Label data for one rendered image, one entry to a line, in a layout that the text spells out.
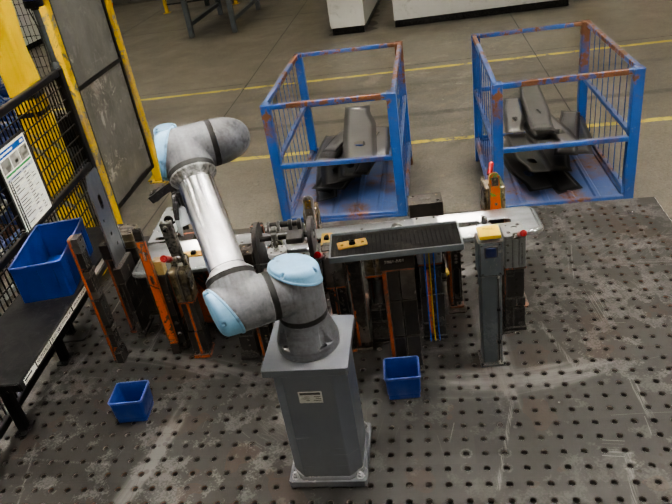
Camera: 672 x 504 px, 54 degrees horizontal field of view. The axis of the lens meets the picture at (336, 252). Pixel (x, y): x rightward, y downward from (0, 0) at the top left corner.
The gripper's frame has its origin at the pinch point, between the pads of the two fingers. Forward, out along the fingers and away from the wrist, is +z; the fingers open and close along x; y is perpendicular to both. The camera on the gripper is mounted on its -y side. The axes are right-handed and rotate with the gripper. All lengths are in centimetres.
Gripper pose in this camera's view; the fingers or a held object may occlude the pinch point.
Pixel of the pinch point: (185, 226)
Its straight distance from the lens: 226.9
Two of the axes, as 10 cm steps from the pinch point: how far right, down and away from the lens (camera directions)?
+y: 9.9, -1.0, -0.9
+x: 0.3, -5.1, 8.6
